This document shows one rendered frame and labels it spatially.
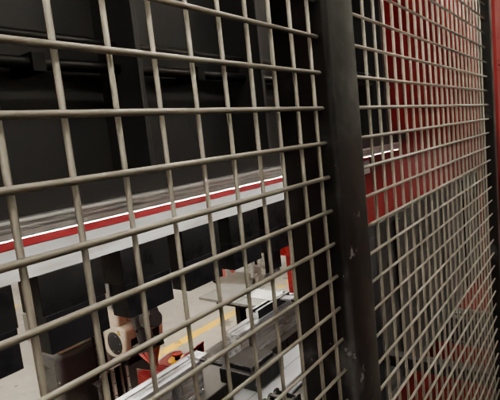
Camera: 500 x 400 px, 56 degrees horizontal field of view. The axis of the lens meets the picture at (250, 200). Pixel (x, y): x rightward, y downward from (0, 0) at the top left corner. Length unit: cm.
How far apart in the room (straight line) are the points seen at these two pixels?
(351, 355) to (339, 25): 25
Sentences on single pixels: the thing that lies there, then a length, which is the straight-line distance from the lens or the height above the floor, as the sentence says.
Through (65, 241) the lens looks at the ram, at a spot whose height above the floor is 139.
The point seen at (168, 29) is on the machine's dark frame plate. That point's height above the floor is 184.
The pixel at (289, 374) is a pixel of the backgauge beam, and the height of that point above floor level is 98.
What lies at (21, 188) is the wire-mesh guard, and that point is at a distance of 18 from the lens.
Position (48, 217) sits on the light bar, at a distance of 79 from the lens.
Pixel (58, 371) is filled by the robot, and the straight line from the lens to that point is 243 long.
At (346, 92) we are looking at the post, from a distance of 37.
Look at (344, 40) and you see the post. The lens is 38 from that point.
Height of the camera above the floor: 156
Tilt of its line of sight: 7 degrees down
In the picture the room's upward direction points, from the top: 6 degrees counter-clockwise
